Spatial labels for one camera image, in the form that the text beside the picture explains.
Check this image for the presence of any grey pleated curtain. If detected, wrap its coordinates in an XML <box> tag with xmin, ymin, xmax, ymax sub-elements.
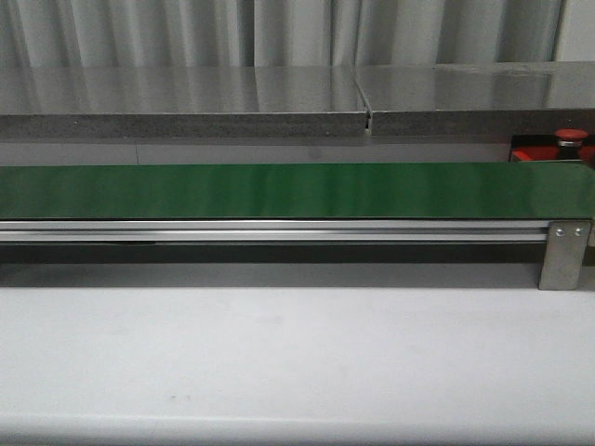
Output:
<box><xmin>1</xmin><ymin>1</ymin><xmax>564</xmax><ymax>68</ymax></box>

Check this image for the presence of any steel conveyor support bracket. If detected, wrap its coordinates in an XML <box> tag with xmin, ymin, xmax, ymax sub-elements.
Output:
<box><xmin>538</xmin><ymin>220</ymin><xmax>592</xmax><ymax>291</ymax></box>

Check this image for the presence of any red mushroom push button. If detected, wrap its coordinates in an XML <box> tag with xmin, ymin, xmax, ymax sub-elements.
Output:
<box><xmin>554</xmin><ymin>128</ymin><xmax>588</xmax><ymax>161</ymax></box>

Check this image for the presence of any left grey stone slab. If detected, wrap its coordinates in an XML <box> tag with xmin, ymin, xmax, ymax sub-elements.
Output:
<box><xmin>1</xmin><ymin>67</ymin><xmax>368</xmax><ymax>139</ymax></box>

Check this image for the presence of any aluminium conveyor side rail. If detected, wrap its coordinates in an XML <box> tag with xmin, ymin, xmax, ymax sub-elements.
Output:
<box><xmin>1</xmin><ymin>219</ymin><xmax>549</xmax><ymax>243</ymax></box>

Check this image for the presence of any green conveyor belt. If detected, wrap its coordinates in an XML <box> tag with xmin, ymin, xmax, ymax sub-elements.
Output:
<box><xmin>1</xmin><ymin>162</ymin><xmax>594</xmax><ymax>220</ymax></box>

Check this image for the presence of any red plastic tray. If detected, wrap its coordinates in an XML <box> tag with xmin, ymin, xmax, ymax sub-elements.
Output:
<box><xmin>509</xmin><ymin>146</ymin><xmax>594</xmax><ymax>166</ymax></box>

